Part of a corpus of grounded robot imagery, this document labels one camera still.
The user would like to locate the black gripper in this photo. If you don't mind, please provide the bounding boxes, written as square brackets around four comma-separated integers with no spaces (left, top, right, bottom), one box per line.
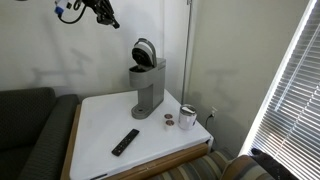
[82,0,121,30]

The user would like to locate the grey pod coffee maker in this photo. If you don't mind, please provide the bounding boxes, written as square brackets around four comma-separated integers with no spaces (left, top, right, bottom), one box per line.
[128,37,167,120]

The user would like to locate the thin metal pole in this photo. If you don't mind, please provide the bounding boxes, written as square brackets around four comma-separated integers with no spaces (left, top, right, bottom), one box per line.
[180,0,193,104]

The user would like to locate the white plastic board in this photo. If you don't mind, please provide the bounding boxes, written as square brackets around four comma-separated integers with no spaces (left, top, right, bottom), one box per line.
[69,89,212,180]

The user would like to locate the black remote control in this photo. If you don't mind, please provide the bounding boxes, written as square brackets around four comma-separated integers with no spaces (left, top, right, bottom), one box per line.
[111,128,141,157]

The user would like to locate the white travel mug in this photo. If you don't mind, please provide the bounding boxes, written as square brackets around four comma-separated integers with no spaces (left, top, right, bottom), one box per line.
[177,103,198,131]

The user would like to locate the dark grey sofa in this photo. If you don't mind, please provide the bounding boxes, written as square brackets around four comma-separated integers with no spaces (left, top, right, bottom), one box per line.
[0,87,81,180]

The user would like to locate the wooden table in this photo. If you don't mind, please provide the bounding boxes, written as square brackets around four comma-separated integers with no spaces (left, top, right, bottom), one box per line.
[60,103,214,180]

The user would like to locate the striped fabric sofa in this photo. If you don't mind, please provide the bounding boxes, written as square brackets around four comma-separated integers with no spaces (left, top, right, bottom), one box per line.
[146,149,241,180]

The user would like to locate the striped sofa cushion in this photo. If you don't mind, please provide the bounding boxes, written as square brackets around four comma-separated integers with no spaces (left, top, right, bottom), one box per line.
[219,153,271,180]

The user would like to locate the white window blinds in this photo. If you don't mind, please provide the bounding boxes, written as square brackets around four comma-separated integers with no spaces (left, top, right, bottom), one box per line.
[246,0,320,180]

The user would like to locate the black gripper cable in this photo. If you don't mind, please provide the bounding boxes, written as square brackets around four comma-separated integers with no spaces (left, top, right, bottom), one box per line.
[57,0,88,25]

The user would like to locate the white blue cable connector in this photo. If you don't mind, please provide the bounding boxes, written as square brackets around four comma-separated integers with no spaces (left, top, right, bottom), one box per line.
[54,0,73,16]

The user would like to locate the white wall outlet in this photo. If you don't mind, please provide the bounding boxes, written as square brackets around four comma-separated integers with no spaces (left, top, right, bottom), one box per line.
[210,106,219,119]

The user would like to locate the black power cable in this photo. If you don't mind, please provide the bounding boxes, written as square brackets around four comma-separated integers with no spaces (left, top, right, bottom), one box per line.
[204,112,215,130]

